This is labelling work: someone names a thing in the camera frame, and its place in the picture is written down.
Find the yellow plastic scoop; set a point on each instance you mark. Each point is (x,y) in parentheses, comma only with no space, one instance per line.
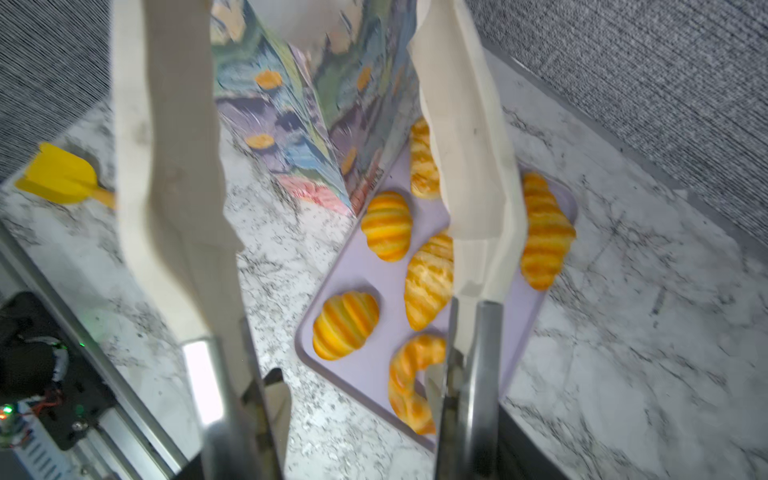
(63,178)

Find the small striped croissant left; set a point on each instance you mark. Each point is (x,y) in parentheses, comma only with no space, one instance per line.
(387,226)

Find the striped croissant bottom left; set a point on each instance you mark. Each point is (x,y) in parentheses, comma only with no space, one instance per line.
(344,324)

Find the long scored bread loaf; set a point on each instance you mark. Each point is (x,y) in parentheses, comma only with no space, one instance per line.
(429,281)

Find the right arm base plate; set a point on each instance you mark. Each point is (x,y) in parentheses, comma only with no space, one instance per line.
(46,376)

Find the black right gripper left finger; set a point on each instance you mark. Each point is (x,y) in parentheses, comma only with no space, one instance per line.
(266,415)

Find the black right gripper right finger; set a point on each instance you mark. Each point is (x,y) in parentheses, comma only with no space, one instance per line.
(518,456)

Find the floral paper gift bag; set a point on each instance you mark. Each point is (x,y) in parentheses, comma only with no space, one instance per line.
(328,119)

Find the twisted braid bread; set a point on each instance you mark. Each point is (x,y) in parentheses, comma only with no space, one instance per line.
(424,174)

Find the striped croissant right middle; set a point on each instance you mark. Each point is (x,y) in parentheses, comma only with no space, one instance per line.
(550,234)

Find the ring donut bread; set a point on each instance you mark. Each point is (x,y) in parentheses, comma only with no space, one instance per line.
(413,357)

